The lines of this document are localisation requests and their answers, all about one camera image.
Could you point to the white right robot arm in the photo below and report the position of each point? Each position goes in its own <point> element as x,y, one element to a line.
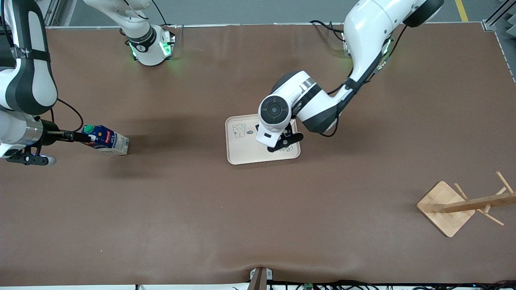
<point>28,80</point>

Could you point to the cream rabbit print tray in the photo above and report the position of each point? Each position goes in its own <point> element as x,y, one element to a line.
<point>242,149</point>

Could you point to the wooden mug rack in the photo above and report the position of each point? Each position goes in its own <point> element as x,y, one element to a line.
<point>445,213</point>

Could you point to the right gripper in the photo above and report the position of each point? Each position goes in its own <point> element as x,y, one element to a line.
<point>51,134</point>

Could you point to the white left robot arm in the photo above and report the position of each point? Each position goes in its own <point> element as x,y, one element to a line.
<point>363,32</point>

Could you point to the blue milk carton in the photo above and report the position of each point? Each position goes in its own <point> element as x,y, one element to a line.
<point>109,141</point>

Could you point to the aluminium frame profile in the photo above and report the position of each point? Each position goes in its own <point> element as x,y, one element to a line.
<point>489,24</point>
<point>50,16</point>

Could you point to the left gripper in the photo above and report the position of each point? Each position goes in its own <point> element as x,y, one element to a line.
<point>288,131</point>

